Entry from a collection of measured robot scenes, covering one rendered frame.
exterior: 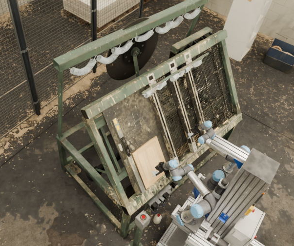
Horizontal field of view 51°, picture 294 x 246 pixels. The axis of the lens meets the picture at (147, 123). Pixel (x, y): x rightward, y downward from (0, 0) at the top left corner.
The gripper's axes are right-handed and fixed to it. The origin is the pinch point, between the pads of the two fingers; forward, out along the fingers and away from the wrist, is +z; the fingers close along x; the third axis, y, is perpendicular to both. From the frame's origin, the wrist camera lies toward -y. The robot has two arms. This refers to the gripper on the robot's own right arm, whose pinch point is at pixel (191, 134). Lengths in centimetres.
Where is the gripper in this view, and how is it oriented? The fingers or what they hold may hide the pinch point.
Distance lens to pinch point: 359.2
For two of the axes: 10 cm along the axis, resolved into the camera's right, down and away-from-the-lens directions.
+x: -5.7, 5.9, -5.7
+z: -4.8, 3.2, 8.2
